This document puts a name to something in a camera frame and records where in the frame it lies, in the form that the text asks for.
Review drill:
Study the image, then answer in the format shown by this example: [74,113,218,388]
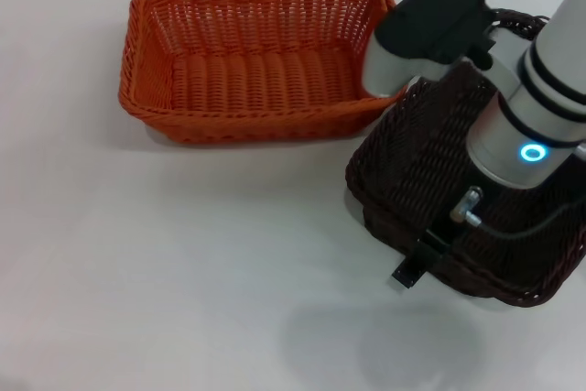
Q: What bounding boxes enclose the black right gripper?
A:
[390,169,558,292]

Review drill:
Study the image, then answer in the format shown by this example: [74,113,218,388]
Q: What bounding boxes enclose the dark brown woven basket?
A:
[343,6,586,309]

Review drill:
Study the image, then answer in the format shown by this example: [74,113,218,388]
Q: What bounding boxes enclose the orange woven plastic basket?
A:
[117,0,408,147]

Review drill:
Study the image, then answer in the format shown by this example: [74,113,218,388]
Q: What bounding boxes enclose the black gripper cable with metal plug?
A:
[448,185,586,240]

